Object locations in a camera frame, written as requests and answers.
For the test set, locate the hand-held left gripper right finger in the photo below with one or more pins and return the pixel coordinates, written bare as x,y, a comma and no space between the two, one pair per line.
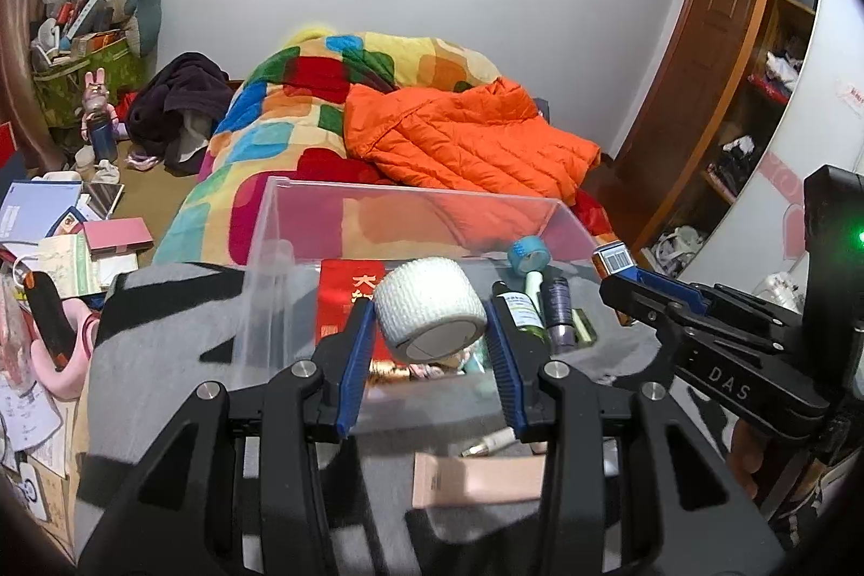
506,360

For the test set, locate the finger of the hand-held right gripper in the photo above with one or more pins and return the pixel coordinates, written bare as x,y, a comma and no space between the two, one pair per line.
641,306
668,287

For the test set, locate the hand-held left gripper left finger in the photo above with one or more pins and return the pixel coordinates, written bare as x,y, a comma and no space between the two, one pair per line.
358,346

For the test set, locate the dark green labelled bottle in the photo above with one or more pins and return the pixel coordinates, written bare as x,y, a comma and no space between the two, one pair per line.
523,316

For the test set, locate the red packet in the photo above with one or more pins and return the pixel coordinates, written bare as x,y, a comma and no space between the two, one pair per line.
344,299

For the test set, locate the small blue cardboard box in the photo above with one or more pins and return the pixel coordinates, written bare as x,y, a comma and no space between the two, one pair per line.
614,259

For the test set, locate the purple cosmetic bottle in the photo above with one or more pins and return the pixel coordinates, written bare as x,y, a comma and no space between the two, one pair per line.
559,313

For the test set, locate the pale green tube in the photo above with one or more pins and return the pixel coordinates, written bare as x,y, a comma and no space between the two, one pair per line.
534,286

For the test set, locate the white tape roll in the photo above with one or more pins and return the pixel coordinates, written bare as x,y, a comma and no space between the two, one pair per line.
425,299

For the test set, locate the clear plastic storage box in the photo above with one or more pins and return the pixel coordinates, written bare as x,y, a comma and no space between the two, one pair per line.
283,306

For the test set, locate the teal tape roll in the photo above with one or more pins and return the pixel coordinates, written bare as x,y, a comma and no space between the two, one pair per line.
530,252

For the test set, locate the person's right hand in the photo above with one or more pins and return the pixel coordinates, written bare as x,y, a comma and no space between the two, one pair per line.
749,451

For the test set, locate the white bag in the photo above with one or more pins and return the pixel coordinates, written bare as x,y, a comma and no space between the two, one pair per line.
678,249

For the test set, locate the small white cosmetic tube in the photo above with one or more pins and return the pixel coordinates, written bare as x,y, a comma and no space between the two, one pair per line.
489,441

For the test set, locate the beige cosmetic box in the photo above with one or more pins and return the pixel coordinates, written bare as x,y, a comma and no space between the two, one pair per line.
472,481

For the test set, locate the wooden wardrobe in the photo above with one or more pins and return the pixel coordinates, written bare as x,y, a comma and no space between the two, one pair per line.
736,110

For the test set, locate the grey black patterned blanket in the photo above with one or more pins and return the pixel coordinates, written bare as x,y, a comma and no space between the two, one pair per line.
169,333

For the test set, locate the brown wooden door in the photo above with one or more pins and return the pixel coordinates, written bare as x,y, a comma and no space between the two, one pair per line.
702,76

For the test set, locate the orange puffer jacket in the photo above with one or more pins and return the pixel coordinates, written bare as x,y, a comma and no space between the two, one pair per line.
459,137

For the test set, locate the colourful patchwork blanket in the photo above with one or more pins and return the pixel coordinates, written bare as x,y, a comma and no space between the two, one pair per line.
283,130

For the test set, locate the pink flat box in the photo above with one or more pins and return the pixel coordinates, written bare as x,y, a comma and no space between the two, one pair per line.
118,235

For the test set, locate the white sliding wardrobe door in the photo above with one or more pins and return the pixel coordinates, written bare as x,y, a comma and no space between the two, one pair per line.
830,76

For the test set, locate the pink curved massager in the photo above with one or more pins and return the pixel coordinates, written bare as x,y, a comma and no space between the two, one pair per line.
67,380

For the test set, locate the dark clothes pile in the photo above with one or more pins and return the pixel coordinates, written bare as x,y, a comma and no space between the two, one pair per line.
175,103

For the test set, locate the cream green book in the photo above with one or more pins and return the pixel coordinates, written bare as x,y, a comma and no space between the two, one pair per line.
64,265

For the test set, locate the black orange tool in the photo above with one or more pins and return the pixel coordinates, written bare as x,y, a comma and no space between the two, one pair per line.
50,319

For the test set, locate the blue water bottle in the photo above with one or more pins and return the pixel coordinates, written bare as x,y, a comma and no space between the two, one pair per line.
103,141

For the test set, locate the white paper sheets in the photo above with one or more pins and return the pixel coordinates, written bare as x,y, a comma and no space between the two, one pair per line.
27,414

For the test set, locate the pink rabbit toy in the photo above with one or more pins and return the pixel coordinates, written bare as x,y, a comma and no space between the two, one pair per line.
98,97

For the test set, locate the green patterned bag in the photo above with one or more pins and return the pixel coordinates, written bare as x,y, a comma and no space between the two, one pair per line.
61,90

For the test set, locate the grey neck pillow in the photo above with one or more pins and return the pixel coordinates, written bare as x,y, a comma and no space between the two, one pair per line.
145,2

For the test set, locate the red box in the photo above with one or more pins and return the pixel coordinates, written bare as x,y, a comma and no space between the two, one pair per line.
7,144

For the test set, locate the striped curtain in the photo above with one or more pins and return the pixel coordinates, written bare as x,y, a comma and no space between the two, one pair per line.
27,9

